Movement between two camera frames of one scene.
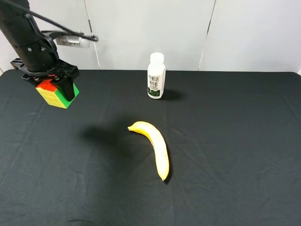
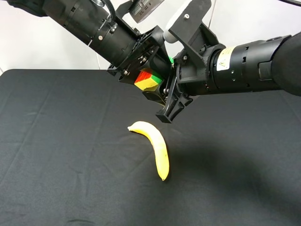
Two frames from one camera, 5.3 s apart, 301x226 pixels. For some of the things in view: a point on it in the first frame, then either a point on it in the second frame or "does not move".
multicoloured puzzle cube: (53, 95) to (146, 80)
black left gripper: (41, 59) to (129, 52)
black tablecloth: (233, 139) does not move
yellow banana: (162, 156) does not move
